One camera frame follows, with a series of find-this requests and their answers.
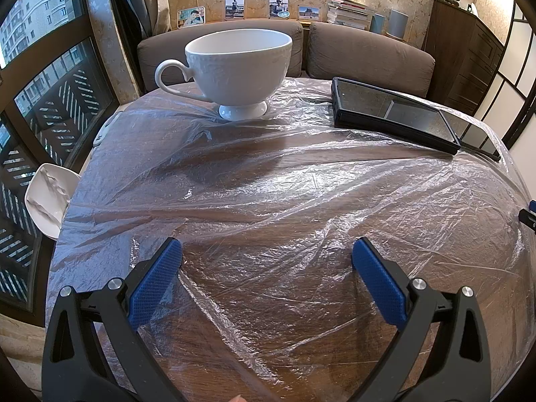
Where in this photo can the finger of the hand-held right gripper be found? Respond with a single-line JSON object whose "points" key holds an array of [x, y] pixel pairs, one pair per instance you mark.
{"points": [[529, 217]]}

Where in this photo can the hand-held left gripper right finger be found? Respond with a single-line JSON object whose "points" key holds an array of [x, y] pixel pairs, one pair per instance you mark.
{"points": [[379, 284]]}

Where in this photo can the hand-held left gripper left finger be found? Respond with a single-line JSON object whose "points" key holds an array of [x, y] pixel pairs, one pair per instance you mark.
{"points": [[155, 280]]}

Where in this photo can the black smartphone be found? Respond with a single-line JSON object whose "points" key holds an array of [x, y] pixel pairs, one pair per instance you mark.
{"points": [[477, 136]]}

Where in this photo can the black framed partition screen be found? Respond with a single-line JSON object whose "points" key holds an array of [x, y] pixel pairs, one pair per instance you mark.
{"points": [[515, 83]]}

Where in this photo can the white chair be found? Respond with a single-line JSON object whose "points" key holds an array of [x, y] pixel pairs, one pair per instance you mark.
{"points": [[46, 201]]}

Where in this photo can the dark wooden cabinet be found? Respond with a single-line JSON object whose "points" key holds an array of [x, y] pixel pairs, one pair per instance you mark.
{"points": [[465, 58]]}

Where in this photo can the black framed tray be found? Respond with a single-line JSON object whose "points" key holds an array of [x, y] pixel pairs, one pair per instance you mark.
{"points": [[389, 113]]}

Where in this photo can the window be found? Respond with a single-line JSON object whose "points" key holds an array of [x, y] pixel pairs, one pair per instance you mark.
{"points": [[42, 92]]}

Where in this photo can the white footed cup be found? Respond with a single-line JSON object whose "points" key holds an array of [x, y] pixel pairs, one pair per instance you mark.
{"points": [[238, 71]]}

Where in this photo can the large grey cylinder speaker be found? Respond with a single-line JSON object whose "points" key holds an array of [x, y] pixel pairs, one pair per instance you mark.
{"points": [[398, 23]]}

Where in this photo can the beige curtain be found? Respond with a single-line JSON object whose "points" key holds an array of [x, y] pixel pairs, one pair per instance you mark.
{"points": [[130, 16]]}

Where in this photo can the white framed child photo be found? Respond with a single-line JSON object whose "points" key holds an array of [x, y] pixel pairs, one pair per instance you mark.
{"points": [[191, 17]]}

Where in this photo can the stack of books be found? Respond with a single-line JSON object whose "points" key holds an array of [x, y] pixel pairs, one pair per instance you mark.
{"points": [[349, 13]]}

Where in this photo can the building photo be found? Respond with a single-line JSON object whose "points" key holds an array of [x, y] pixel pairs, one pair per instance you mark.
{"points": [[309, 13]]}

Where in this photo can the standing person photo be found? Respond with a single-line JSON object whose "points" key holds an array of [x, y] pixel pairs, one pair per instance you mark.
{"points": [[235, 8]]}

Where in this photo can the sunglasses person photo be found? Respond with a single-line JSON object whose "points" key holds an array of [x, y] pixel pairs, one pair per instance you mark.
{"points": [[279, 6]]}

